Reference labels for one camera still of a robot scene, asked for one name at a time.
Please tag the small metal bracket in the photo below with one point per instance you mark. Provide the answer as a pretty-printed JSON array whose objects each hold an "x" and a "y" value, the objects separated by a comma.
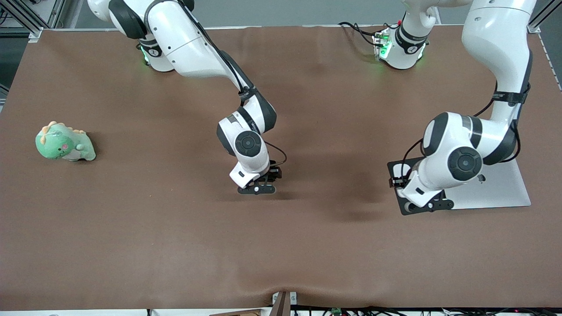
[{"x": 293, "y": 298}]

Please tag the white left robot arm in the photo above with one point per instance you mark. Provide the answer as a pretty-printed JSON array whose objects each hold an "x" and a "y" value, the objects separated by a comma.
[{"x": 496, "y": 35}]

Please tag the small green circuit board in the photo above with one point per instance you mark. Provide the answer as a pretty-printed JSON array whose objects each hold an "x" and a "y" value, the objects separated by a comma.
[{"x": 337, "y": 311}]

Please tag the brown table cover mat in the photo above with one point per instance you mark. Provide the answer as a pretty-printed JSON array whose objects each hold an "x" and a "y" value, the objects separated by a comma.
[{"x": 175, "y": 241}]

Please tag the silver laptop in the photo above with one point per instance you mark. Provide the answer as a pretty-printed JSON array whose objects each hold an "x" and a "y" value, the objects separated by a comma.
[{"x": 500, "y": 191}]

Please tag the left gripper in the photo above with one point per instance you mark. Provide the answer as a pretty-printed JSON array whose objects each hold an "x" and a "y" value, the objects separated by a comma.
[{"x": 398, "y": 183}]

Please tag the green dinosaur plush toy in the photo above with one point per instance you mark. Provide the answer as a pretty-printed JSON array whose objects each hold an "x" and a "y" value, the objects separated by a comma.
[{"x": 61, "y": 145}]

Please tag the aluminium frame post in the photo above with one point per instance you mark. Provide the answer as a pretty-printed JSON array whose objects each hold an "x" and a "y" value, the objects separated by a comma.
[
  {"x": 538, "y": 19},
  {"x": 26, "y": 17}
]

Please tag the black mouse pad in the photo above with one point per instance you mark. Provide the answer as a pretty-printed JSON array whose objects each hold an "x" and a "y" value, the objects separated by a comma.
[{"x": 415, "y": 163}]

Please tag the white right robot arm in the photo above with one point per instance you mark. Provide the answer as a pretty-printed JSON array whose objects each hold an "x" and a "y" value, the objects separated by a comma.
[{"x": 189, "y": 39}]

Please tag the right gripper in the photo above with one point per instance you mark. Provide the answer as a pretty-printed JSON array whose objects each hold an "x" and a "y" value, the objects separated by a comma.
[{"x": 275, "y": 173}]

